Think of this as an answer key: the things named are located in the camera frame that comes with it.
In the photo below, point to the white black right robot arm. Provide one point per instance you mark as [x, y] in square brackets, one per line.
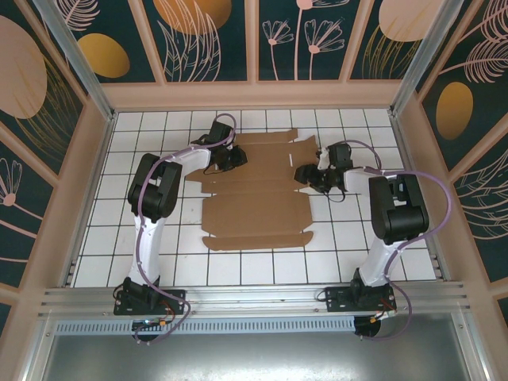
[377, 262]

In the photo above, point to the wall panel with orange ellipse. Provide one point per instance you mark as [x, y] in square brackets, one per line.
[454, 111]

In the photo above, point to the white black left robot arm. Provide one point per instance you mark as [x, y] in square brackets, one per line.
[148, 238]

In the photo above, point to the wall panel with flower outlines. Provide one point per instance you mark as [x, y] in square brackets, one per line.
[301, 59]

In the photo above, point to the wall panel with pink oval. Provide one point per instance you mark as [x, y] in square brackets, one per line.
[24, 79]

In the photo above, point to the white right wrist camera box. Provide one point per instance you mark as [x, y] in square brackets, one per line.
[323, 156]

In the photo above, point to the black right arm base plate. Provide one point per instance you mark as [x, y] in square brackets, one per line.
[337, 299]

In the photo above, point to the wall panel with leaf outline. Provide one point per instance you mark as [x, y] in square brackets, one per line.
[190, 24]

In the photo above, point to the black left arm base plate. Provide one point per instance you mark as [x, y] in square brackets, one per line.
[176, 297]

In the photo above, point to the small green circuit board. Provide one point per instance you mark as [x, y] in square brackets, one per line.
[148, 322]

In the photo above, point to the grey metal sheet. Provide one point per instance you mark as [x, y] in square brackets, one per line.
[254, 357]

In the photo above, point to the aluminium frame post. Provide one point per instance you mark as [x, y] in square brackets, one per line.
[424, 59]
[81, 67]

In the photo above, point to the wall panel with small flower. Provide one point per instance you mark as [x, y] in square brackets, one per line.
[16, 222]

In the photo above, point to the brown cardboard box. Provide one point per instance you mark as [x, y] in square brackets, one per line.
[254, 206]

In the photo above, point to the wall panel with orange oval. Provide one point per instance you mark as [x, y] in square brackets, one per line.
[103, 55]

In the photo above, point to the wall panel with pink circle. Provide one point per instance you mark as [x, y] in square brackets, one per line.
[397, 20]

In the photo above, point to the aluminium extrusion rail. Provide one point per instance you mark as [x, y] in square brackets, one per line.
[254, 297]

